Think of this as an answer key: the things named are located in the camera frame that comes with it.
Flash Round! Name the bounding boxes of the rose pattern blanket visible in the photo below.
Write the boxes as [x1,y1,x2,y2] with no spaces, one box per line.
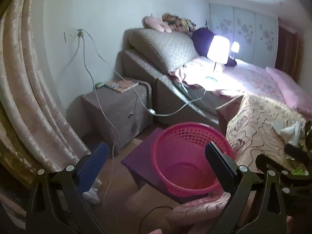
[167,95,312,230]

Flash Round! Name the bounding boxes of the dark red curtain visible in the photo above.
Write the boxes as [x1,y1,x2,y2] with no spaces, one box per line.
[275,22,299,81]

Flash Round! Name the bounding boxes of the brown upholstered bed frame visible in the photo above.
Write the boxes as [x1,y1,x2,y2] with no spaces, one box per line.
[115,49,227,127]

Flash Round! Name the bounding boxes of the pink floral bedsheet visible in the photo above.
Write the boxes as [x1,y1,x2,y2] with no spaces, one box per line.
[171,56,288,103]

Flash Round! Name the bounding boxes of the dark purple cloth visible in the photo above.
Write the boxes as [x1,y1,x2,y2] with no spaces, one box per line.
[192,27,237,67]

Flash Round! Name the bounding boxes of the thin grey cable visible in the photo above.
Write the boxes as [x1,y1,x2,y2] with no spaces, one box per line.
[82,35,120,205]

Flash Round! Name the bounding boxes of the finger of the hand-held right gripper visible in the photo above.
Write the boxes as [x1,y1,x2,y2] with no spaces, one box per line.
[284,143,312,162]

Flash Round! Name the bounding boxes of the floral sliding door wardrobe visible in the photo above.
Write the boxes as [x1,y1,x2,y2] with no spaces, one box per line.
[209,2,279,69]

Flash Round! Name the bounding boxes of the white tissue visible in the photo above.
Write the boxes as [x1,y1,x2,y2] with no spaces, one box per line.
[272,121,303,144]

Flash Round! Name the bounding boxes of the white shade table lamp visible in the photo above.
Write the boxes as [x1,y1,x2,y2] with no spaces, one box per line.
[205,35,230,82]

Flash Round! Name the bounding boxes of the pink book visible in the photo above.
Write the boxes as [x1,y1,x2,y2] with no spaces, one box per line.
[105,79,139,93]

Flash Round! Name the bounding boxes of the white fuzzy object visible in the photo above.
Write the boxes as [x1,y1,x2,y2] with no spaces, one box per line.
[82,179,102,204]

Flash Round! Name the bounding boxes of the purple floor mat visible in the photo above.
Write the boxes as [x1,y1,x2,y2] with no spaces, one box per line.
[121,127,210,204]

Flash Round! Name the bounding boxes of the floral plush toys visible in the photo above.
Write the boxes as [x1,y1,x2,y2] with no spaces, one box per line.
[162,13,197,33]

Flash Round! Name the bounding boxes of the brown upholstered nightstand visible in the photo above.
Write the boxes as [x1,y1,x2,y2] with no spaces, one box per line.
[66,77,153,152]

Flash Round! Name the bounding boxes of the thick white cable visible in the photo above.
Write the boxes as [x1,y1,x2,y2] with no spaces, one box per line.
[64,36,81,67]

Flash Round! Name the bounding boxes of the pink neck pillow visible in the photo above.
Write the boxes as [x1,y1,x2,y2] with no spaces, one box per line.
[143,16,172,33]

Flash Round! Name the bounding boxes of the pink plastic basket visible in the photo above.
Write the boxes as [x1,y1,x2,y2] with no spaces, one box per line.
[150,122,235,198]

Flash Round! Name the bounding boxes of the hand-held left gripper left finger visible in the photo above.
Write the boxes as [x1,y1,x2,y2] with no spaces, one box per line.
[26,141,109,234]

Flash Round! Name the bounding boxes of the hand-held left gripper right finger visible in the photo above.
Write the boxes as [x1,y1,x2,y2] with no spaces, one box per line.
[205,141,289,234]

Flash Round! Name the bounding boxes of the grey headboard cushion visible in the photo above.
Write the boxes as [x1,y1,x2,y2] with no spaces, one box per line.
[128,28,200,74]

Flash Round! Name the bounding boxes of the pale patterned curtain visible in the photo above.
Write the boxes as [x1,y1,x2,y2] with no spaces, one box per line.
[0,0,90,188]

